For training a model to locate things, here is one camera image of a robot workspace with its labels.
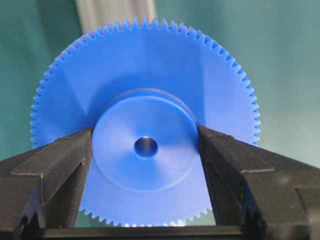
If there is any large blue plastic gear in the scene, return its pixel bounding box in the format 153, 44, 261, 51
30, 20, 260, 226

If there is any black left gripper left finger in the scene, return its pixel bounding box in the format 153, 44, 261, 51
0, 127, 93, 240

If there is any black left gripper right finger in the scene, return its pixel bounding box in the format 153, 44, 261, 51
197, 125, 320, 240

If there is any aluminium extrusion rail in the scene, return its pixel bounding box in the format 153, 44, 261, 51
75, 0, 156, 34

